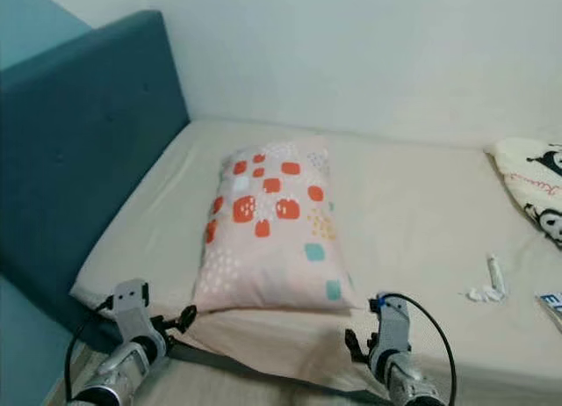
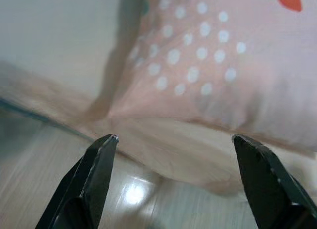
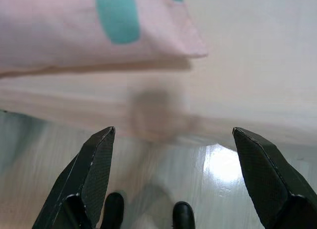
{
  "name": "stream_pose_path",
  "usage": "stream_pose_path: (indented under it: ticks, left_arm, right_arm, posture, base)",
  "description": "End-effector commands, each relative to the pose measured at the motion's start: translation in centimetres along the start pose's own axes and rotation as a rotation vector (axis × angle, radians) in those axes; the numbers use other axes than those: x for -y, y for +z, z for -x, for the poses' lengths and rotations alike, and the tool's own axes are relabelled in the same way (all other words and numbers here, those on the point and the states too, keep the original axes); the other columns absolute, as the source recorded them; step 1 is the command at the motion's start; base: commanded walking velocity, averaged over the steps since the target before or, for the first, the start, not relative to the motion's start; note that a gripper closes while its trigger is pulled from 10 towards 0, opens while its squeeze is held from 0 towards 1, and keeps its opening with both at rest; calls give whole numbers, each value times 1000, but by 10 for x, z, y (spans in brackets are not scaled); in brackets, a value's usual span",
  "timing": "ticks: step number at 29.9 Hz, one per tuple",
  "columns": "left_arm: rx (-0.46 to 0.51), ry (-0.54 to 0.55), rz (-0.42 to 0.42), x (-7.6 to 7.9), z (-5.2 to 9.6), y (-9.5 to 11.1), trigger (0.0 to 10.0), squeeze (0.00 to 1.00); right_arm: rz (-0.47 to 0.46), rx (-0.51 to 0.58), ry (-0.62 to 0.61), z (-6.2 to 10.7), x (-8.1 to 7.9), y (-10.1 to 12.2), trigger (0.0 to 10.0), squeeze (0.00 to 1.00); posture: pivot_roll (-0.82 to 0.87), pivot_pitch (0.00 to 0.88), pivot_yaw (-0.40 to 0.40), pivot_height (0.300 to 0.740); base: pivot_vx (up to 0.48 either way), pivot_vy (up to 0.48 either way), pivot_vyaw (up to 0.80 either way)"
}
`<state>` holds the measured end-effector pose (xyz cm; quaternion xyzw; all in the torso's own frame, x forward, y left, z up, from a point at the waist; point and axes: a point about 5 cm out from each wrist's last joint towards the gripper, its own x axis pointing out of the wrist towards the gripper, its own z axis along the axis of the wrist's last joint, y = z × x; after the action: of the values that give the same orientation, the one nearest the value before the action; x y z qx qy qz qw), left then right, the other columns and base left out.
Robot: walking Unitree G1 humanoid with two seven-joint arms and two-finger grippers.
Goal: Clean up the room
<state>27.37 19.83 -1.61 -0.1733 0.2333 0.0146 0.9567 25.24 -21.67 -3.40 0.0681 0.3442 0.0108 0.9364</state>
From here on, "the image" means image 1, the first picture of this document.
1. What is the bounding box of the cream cartoon print blanket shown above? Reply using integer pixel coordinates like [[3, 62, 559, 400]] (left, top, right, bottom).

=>
[[492, 138, 562, 249]]

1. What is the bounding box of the teal upholstered bed frame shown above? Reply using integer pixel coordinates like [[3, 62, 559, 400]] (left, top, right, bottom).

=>
[[0, 11, 212, 365]]

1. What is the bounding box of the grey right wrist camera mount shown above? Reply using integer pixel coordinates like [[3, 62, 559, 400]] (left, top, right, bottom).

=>
[[374, 294, 412, 363]]

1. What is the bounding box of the small white tube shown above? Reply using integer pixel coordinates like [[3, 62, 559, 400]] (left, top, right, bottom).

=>
[[486, 254, 507, 293]]

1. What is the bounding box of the pink pillow with orange patches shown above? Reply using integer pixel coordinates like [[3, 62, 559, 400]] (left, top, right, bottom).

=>
[[191, 138, 361, 315]]

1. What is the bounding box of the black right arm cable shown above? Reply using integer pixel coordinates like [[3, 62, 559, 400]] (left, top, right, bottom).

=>
[[382, 293, 458, 406]]

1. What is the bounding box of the white book with blue print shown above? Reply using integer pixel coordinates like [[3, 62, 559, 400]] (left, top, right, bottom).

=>
[[536, 292, 562, 315]]

